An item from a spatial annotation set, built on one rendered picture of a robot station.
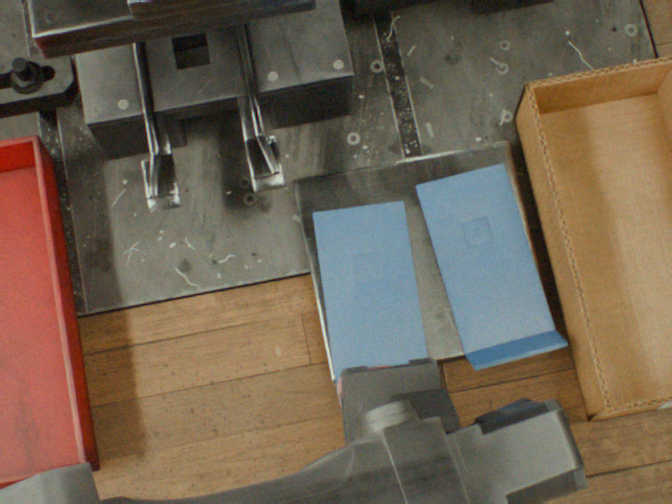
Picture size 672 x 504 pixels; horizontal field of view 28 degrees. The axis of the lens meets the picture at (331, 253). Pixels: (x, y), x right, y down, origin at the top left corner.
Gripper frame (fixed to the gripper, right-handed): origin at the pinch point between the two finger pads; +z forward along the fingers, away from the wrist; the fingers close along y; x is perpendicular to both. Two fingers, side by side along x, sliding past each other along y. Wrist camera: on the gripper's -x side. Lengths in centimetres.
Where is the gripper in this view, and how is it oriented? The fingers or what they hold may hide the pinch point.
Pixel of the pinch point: (382, 393)
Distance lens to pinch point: 98.8
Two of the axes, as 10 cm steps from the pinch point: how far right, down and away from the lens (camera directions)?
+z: -0.7, -2.5, 9.7
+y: -1.1, -9.6, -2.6
